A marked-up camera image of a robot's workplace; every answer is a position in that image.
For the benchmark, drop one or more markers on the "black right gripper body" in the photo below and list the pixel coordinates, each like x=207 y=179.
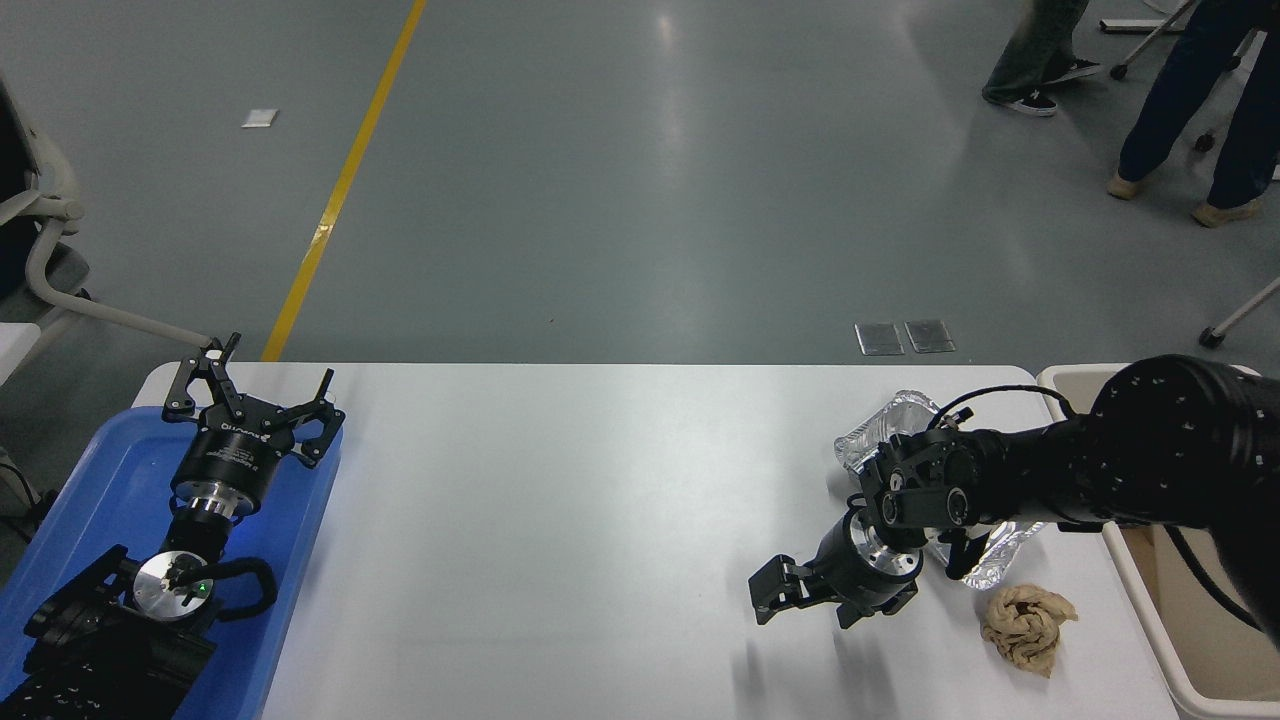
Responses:
x=845 y=570

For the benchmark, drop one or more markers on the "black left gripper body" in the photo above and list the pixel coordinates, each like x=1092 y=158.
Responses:
x=232 y=455

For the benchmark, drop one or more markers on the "silver foil tray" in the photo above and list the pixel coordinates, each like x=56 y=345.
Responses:
x=890 y=430

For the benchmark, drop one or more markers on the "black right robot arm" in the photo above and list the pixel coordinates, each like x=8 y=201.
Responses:
x=1170 y=450

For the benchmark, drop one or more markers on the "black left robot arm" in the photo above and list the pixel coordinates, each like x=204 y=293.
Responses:
x=100 y=640

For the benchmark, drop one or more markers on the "metal floor plate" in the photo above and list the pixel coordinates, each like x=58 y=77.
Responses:
x=879 y=338
x=929 y=336

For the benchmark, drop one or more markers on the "blue plastic tray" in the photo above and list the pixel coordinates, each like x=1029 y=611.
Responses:
x=90 y=480

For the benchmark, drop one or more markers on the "crumpled tan paper ball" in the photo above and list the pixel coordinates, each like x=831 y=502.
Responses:
x=1028 y=625

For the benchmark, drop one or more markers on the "white office chair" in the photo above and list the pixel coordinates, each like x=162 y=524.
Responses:
x=62 y=188

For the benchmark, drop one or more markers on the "large pale bin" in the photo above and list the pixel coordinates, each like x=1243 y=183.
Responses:
x=1200 y=650

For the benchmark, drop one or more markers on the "grey caster leg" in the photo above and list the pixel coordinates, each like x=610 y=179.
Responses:
x=1240 y=318

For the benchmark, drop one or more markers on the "person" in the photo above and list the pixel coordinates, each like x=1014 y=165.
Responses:
x=1035 y=50
x=1170 y=90

